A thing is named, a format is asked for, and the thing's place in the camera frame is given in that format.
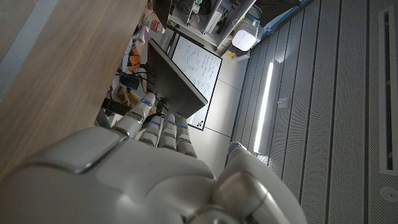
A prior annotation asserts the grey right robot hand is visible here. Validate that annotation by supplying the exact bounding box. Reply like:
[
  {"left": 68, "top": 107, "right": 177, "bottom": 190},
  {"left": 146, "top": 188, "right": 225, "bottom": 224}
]
[{"left": 0, "top": 92, "right": 308, "bottom": 224}]

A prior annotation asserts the ceiling air vent slot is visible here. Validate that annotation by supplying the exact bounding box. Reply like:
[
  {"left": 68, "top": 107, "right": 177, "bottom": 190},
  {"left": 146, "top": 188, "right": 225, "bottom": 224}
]
[{"left": 378, "top": 4, "right": 398, "bottom": 177}]

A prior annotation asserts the small orange basketball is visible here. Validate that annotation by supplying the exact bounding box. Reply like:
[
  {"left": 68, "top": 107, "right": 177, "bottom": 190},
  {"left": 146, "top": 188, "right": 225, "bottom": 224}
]
[{"left": 126, "top": 46, "right": 142, "bottom": 72}]

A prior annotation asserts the white shelf cabinet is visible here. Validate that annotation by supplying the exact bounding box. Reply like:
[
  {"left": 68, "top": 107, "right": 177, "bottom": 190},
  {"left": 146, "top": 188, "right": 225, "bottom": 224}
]
[{"left": 167, "top": 0, "right": 257, "bottom": 52}]

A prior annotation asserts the ceiling light strip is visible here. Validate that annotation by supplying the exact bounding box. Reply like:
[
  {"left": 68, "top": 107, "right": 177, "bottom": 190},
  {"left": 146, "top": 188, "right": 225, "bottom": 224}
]
[{"left": 253, "top": 61, "right": 275, "bottom": 154}]

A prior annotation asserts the round ceiling sensor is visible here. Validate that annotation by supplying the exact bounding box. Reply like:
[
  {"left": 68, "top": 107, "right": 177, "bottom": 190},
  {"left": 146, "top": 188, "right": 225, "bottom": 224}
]
[{"left": 379, "top": 185, "right": 398, "bottom": 203}]

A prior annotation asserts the short grey tape strip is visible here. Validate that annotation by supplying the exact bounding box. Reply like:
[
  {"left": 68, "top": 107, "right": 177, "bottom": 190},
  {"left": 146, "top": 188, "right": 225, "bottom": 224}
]
[{"left": 0, "top": 0, "right": 60, "bottom": 102}]

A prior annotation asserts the black computer monitor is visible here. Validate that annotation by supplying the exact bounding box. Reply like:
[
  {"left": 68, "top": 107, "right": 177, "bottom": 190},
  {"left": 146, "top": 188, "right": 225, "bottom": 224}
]
[{"left": 146, "top": 39, "right": 208, "bottom": 120}]

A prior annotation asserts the black framed whiteboard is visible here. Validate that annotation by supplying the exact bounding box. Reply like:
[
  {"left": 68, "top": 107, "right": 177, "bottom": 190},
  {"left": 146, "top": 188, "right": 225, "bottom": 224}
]
[{"left": 170, "top": 35, "right": 223, "bottom": 132}]

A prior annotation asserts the white perforated device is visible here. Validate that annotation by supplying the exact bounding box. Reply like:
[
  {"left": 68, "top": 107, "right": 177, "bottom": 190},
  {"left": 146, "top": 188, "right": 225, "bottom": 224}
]
[{"left": 231, "top": 20, "right": 259, "bottom": 52}]

